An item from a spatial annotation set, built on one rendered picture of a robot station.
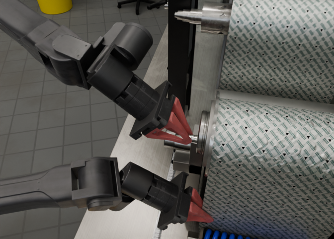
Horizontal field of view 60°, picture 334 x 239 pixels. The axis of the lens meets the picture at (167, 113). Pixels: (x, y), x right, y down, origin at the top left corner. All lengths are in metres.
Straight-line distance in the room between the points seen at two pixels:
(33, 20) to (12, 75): 2.51
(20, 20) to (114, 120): 1.80
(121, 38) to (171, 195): 0.29
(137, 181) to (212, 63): 0.84
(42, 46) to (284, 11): 0.42
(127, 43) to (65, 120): 1.94
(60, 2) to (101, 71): 3.49
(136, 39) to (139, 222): 0.49
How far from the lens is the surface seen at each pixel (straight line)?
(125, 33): 0.49
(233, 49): 0.60
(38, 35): 0.50
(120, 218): 0.81
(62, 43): 0.47
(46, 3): 3.93
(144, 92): 0.46
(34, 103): 2.64
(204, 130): 0.47
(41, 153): 2.23
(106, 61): 0.44
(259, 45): 0.60
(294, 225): 0.61
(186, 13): 0.65
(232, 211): 0.58
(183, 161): 0.60
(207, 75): 1.21
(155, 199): 0.55
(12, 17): 0.56
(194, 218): 0.61
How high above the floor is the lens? 1.62
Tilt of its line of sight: 45 degrees down
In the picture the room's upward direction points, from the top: straight up
